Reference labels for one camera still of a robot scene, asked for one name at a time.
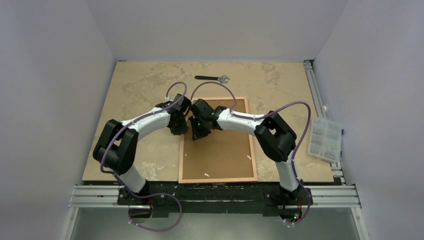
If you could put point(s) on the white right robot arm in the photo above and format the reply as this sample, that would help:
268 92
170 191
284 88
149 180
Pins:
277 139

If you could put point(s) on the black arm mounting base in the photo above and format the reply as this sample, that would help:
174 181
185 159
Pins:
167 197

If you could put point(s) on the clear plastic parts box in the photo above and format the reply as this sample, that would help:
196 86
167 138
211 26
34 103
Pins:
325 139

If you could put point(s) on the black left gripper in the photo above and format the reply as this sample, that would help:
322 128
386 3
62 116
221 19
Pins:
182 131

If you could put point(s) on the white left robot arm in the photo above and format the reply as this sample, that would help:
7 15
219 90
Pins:
116 147

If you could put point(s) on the black adjustable wrench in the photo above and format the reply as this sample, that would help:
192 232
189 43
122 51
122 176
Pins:
222 79

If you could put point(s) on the aluminium rail frame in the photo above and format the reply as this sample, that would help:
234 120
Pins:
335 215

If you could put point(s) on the pink picture frame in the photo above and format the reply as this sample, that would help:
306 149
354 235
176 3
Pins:
253 152

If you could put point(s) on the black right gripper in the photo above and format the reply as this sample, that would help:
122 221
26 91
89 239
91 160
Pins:
199 131

